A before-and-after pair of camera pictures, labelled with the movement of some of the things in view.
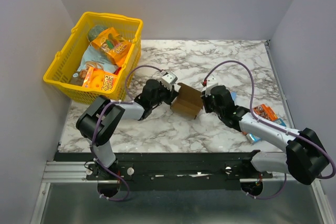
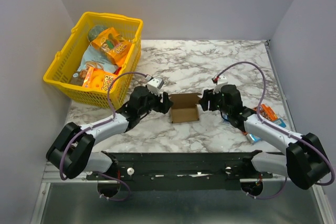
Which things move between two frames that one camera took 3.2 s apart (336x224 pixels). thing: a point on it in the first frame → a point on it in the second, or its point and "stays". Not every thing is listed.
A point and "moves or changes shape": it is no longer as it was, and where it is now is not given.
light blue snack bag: [95, 56] stays
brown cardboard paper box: [189, 102] moves or changes shape
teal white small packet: [280, 121] stays
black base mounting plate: [179, 171] stays
